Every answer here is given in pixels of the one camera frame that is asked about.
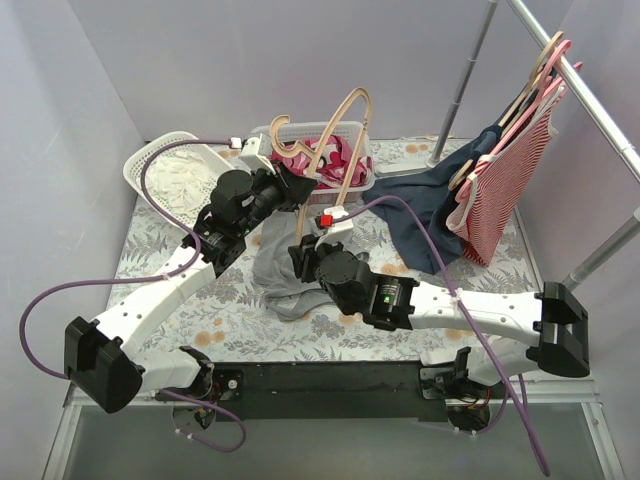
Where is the grey tank top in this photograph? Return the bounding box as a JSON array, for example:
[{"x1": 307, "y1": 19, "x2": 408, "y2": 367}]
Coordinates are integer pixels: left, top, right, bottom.
[{"x1": 252, "y1": 212, "x2": 333, "y2": 321}]

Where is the beige wooden hanger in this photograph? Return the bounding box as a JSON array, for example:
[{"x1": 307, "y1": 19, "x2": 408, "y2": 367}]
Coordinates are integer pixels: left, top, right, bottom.
[{"x1": 268, "y1": 87, "x2": 375, "y2": 251}]

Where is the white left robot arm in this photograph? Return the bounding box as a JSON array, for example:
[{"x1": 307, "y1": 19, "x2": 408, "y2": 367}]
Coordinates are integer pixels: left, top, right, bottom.
[{"x1": 64, "y1": 168, "x2": 317, "y2": 413}]

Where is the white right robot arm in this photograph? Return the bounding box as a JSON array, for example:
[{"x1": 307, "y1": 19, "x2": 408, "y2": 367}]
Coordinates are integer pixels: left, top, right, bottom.
[{"x1": 288, "y1": 235, "x2": 591, "y2": 398}]

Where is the red white striped top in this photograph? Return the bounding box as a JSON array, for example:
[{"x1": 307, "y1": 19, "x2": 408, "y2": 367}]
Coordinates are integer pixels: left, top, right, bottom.
[{"x1": 445, "y1": 83, "x2": 565, "y2": 267}]

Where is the beige hanger on rack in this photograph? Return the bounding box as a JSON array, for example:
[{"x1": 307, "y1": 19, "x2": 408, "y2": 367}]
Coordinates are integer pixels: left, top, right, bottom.
[{"x1": 447, "y1": 31, "x2": 566, "y2": 192}]

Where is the pink hanger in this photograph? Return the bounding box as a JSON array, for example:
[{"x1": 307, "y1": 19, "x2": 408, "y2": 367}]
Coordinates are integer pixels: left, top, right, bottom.
[{"x1": 458, "y1": 39, "x2": 585, "y2": 211}]

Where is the white oval perforated basket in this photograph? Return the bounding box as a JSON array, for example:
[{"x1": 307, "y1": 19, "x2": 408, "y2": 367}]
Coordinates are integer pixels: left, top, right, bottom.
[{"x1": 123, "y1": 131, "x2": 234, "y2": 227}]

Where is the pink patterned clothes pile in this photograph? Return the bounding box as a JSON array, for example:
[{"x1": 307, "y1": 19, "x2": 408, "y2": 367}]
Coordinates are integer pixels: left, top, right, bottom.
[{"x1": 271, "y1": 135, "x2": 372, "y2": 189}]

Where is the white rectangular laundry basket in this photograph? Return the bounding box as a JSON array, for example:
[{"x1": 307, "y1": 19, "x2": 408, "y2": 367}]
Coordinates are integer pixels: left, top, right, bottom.
[{"x1": 240, "y1": 121, "x2": 375, "y2": 205}]

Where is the white cloth in basket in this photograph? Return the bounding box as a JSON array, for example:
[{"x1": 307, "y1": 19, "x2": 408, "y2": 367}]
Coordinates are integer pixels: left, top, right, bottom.
[{"x1": 145, "y1": 149, "x2": 215, "y2": 217}]

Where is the floral table cloth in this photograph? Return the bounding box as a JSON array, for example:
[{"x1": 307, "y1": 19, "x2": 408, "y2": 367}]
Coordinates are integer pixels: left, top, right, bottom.
[{"x1": 116, "y1": 137, "x2": 540, "y2": 363}]

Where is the navy blue hanging garment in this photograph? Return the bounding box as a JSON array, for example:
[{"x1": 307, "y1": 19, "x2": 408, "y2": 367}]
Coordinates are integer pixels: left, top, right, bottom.
[{"x1": 362, "y1": 64, "x2": 556, "y2": 275}]

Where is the metal clothes rack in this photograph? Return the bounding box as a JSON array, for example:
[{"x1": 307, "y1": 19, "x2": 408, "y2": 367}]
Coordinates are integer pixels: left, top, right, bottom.
[{"x1": 374, "y1": 0, "x2": 640, "y2": 291}]

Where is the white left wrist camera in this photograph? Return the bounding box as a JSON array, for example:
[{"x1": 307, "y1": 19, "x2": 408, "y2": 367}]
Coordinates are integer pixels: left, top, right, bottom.
[{"x1": 230, "y1": 134, "x2": 275, "y2": 174}]

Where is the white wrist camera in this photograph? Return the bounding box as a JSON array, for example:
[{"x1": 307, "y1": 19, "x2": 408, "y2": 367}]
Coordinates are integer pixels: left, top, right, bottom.
[
  {"x1": 230, "y1": 134, "x2": 275, "y2": 174},
  {"x1": 315, "y1": 206, "x2": 354, "y2": 245}
]

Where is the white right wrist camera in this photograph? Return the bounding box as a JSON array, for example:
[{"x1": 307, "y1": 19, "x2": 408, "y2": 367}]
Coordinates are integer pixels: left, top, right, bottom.
[{"x1": 315, "y1": 206, "x2": 354, "y2": 245}]

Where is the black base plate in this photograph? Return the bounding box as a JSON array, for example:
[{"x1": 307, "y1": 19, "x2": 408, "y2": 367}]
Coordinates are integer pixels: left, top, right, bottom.
[{"x1": 154, "y1": 360, "x2": 496, "y2": 432}]

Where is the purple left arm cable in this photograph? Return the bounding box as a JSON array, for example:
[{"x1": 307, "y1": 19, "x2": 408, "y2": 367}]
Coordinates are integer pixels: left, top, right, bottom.
[{"x1": 18, "y1": 137, "x2": 248, "y2": 453}]

